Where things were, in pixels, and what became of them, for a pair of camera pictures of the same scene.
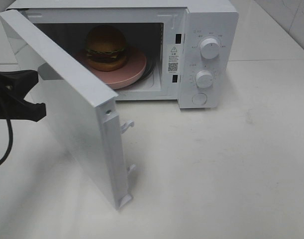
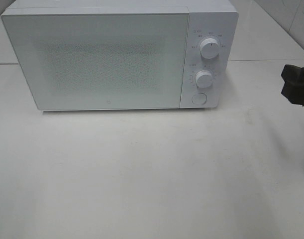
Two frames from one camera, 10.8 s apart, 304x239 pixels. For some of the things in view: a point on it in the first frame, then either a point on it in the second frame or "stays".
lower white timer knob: x=204 y=78 stays
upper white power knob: x=209 y=48 stays
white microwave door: x=83 y=111 -> x=101 y=61
